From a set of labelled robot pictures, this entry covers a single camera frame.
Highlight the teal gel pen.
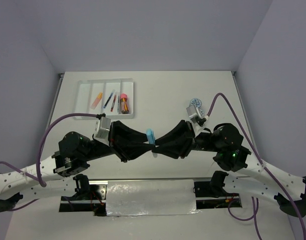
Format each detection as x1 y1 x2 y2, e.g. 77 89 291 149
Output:
103 89 115 109

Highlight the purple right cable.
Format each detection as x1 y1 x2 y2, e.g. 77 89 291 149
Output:
206 92 306 240

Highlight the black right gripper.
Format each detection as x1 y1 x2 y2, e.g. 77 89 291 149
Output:
150 118 221 159

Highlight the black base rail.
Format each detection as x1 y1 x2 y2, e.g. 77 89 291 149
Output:
59 178 242 217

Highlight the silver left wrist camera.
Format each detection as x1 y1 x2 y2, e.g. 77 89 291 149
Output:
93 117 111 146

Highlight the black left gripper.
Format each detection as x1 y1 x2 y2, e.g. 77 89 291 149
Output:
83 120 156 163

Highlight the red gel pen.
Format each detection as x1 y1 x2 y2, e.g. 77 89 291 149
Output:
110 92 118 112

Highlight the pink capped crayon tube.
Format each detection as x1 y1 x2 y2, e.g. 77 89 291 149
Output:
120 93 129 114

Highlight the purple cable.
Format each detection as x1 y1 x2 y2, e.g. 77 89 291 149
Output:
206 92 306 240
0 112 106 211

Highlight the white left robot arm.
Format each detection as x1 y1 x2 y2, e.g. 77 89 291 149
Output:
0 121 156 213

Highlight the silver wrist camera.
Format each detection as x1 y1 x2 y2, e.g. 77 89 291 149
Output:
93 117 111 146
186 105 209 136

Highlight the silver foil sheet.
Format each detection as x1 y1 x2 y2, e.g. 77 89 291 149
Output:
106 179 198 217

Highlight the light blue highlighter cap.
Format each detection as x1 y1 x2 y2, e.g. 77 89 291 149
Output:
146 128 155 145

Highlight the white compartment tray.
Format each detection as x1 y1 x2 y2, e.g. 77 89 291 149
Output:
72 78 134 120

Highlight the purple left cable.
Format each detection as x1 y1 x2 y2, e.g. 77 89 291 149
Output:
0 112 106 211

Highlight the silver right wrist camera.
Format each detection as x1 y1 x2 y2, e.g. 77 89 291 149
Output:
186 105 209 136

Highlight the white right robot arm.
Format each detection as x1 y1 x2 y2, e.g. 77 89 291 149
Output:
153 120 306 217

